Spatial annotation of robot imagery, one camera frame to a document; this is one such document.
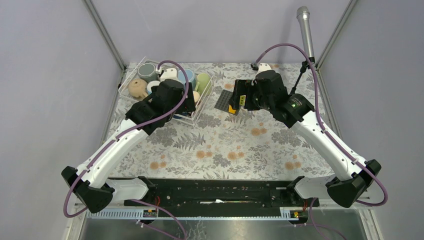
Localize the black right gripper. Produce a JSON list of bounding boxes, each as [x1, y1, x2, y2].
[[228, 79, 274, 112]]

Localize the light green mug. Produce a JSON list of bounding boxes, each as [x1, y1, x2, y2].
[[194, 72, 213, 96]]

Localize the cream brown steel tumbler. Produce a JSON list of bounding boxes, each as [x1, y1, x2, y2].
[[192, 91, 201, 104]]

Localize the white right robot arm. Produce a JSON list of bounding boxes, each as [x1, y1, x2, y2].
[[228, 70, 382, 208]]

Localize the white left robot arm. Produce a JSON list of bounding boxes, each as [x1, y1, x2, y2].
[[61, 79, 193, 213]]

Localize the small white cup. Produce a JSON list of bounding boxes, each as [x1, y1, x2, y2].
[[146, 80, 161, 95]]

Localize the green lattice lego piece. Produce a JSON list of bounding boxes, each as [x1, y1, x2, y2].
[[239, 95, 246, 107]]

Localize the light blue cup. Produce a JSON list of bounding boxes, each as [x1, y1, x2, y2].
[[177, 68, 196, 89]]

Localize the beige ceramic teapot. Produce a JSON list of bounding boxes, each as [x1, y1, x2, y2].
[[127, 78, 149, 100]]

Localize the grey ceramic cup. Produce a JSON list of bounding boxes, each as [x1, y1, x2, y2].
[[137, 62, 158, 83]]

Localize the yellow lego block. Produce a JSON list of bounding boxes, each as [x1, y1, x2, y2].
[[228, 105, 240, 116]]

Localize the grey lego baseplate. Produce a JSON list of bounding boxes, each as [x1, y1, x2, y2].
[[214, 89, 233, 113]]

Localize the floral table mat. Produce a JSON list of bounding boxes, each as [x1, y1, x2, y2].
[[110, 63, 333, 180]]

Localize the silver microphone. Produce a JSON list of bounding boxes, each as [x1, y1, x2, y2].
[[296, 6, 315, 63]]

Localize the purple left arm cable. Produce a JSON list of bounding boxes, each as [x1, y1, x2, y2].
[[62, 60, 190, 219]]

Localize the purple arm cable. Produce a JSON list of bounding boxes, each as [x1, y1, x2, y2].
[[254, 43, 389, 208], [62, 60, 190, 219]]

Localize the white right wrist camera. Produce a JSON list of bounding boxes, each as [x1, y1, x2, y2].
[[250, 62, 272, 75]]

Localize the white wire dish rack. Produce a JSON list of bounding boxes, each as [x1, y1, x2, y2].
[[118, 57, 216, 127]]

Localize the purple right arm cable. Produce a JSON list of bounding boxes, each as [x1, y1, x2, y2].
[[254, 43, 389, 208]]

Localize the grey slotted cable duct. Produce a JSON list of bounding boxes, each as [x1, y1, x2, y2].
[[86, 207, 299, 221]]

